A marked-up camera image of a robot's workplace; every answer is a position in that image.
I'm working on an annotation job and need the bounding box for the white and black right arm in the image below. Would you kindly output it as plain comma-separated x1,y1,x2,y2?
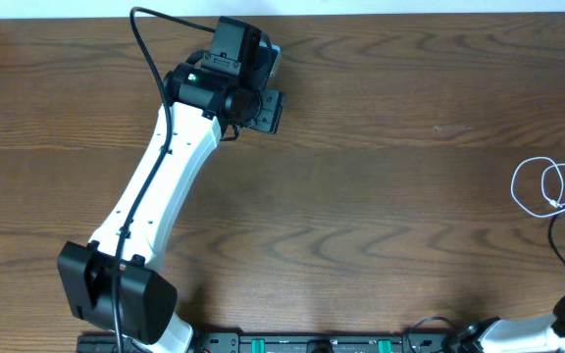
443,295,565,353

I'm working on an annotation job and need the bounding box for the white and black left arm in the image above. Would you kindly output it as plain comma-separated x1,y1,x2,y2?
57,17,285,352

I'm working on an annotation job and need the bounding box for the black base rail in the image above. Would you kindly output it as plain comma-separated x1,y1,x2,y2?
76,331,460,353

